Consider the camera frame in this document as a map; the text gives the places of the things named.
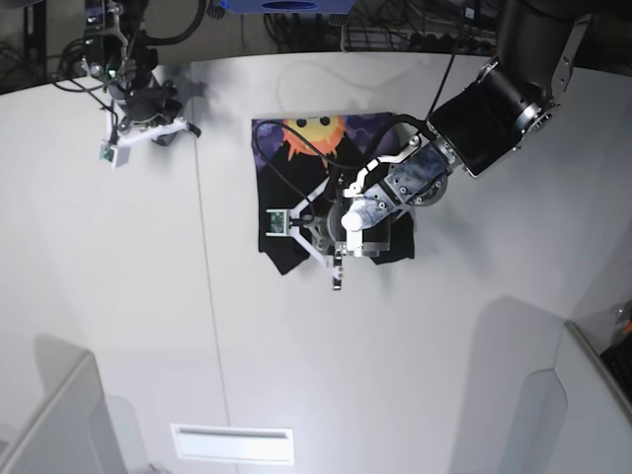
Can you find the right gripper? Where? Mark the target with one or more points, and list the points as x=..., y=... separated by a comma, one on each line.
x=150, y=109

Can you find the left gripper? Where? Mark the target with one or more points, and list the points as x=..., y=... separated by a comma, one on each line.
x=324, y=238

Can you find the black T-shirt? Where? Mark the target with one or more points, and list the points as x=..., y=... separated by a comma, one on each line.
x=293, y=156

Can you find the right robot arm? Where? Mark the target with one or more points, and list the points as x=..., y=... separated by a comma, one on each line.
x=114, y=63

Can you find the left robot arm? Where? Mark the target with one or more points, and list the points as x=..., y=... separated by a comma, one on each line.
x=408, y=162

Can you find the blue box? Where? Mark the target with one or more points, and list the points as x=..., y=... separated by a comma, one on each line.
x=288, y=6

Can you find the black power strip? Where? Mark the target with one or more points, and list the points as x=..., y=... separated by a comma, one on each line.
x=410, y=41

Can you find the black keyboard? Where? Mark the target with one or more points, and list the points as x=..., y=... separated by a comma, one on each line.
x=618, y=360

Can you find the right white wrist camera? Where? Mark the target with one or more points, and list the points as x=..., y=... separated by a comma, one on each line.
x=115, y=155

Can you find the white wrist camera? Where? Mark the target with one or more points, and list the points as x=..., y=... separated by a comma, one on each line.
x=278, y=222
x=115, y=155

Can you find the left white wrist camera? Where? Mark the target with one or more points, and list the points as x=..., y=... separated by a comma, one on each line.
x=278, y=222

